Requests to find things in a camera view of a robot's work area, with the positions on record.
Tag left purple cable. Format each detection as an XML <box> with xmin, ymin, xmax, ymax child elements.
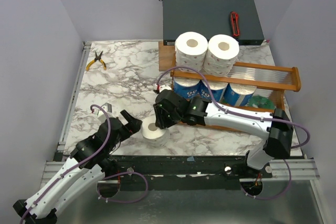
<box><xmin>19</xmin><ymin>104</ymin><xmax>149</xmax><ymax>224</ymax></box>

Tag plain white paper roll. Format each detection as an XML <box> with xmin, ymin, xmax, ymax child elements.
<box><xmin>140</xmin><ymin>115</ymin><xmax>170</xmax><ymax>148</ymax></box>

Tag red black utility knife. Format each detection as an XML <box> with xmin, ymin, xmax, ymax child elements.
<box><xmin>230</xmin><ymin>12</ymin><xmax>240</xmax><ymax>38</ymax></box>

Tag orange wooden shelf rack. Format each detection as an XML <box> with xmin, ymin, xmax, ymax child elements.
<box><xmin>167</xmin><ymin>52</ymin><xmax>302</xmax><ymax>133</ymax></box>

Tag brown wooden board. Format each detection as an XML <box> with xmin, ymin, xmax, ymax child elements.
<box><xmin>158</xmin><ymin>41</ymin><xmax>175</xmax><ymax>71</ymax></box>

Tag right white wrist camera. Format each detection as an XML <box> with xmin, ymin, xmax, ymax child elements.
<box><xmin>153</xmin><ymin>84</ymin><xmax>172</xmax><ymax>94</ymax></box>

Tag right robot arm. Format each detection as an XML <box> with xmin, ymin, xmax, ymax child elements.
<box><xmin>153</xmin><ymin>90</ymin><xmax>293</xmax><ymax>178</ymax></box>

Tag blue paper roll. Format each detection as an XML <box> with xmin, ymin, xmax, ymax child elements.
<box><xmin>224</xmin><ymin>83</ymin><xmax>257</xmax><ymax>106</ymax></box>

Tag blue object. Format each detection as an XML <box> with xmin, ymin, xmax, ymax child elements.
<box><xmin>173</xmin><ymin>77</ymin><xmax>200</xmax><ymax>99</ymax></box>

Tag black yellow pliers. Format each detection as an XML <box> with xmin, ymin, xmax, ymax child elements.
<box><xmin>86</xmin><ymin>51</ymin><xmax>107</xmax><ymax>71</ymax></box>

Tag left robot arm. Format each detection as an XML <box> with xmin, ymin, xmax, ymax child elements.
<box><xmin>13</xmin><ymin>110</ymin><xmax>142</xmax><ymax>223</ymax></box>

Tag dark grey rack-mount device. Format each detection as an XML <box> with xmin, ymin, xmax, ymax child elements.
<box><xmin>159</xmin><ymin>0</ymin><xmax>265</xmax><ymax>46</ymax></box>

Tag white red-dotted paper roll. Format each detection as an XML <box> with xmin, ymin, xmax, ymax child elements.
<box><xmin>175</xmin><ymin>31</ymin><xmax>208</xmax><ymax>71</ymax></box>

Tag aluminium frame rail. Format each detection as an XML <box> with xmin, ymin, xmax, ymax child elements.
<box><xmin>30</xmin><ymin>41</ymin><xmax>92</xmax><ymax>224</ymax></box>

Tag green paper roll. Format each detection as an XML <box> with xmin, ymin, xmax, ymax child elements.
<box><xmin>247</xmin><ymin>95</ymin><xmax>276</xmax><ymax>110</ymax></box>

